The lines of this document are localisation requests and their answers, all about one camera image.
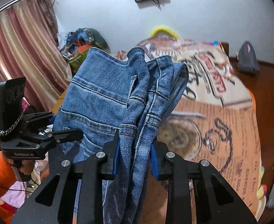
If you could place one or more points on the pile of clothes and bags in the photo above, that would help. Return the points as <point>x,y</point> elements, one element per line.
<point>75,45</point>

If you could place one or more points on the yellow curved pillow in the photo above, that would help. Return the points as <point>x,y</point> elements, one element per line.
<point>163,30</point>

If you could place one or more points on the printed beige bed blanket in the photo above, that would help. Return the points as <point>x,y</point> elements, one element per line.
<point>215,118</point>

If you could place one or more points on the blue denim jeans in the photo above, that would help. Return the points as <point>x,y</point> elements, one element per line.
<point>131,98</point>

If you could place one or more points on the dark grey backpack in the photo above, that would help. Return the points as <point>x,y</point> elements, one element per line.
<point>247,62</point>

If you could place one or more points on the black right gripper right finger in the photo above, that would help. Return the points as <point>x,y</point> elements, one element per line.
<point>215,200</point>

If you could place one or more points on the orange sleeve forearm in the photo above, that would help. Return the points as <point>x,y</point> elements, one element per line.
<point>7,179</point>

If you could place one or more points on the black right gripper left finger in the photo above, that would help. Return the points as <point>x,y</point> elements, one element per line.
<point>72,185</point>

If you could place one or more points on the striped pink curtain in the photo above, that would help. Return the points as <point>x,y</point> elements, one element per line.
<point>29,48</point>

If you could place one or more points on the left hand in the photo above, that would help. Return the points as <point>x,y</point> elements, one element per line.
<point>21,168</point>

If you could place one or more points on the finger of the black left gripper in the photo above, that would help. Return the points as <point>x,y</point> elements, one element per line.
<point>63,136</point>

